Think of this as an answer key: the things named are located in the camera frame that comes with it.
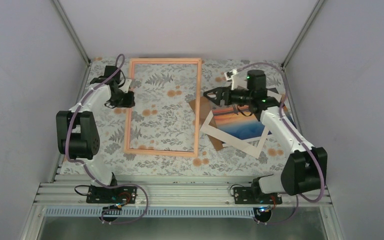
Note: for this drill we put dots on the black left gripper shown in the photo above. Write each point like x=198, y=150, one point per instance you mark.
x=128, y=103

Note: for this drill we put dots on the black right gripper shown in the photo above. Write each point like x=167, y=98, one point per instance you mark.
x=219, y=92

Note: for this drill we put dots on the brown cardboard backing board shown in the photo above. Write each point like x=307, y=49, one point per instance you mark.
x=205, y=109

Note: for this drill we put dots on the sunset landscape photo print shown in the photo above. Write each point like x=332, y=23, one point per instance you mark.
x=237, y=122

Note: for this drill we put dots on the pink wooden picture frame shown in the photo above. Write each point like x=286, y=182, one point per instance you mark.
x=127, y=130

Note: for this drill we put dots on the white photo mat border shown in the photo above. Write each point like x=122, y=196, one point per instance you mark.
x=253, y=148

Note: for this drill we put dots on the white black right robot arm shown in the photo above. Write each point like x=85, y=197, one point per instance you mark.
x=305, y=169

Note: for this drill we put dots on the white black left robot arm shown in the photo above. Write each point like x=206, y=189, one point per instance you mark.
x=78, y=137

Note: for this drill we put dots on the floral patterned table mat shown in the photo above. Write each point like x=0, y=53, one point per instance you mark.
x=163, y=119

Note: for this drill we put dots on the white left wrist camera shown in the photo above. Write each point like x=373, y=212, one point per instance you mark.
x=125, y=86

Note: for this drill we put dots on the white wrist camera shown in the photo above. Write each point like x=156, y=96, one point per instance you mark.
x=125, y=86
x=232, y=78

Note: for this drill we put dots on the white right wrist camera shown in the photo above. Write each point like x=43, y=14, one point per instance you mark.
x=232, y=78

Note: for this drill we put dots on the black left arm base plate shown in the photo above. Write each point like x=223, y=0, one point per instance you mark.
x=102, y=195

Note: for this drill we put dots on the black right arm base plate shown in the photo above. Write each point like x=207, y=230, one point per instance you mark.
x=246, y=196

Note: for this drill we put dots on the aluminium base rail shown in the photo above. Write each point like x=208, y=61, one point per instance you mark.
x=160, y=194

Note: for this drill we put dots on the aluminium enclosure corner post left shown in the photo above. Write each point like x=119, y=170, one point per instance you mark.
x=71, y=31

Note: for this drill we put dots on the aluminium enclosure corner post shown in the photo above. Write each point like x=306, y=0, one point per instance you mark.
x=71, y=31
x=308, y=23

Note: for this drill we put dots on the aluminium enclosure corner post right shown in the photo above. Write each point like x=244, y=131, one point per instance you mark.
x=308, y=23

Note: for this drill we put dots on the perforated grey cable tray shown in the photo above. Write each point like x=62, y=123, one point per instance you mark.
x=152, y=212

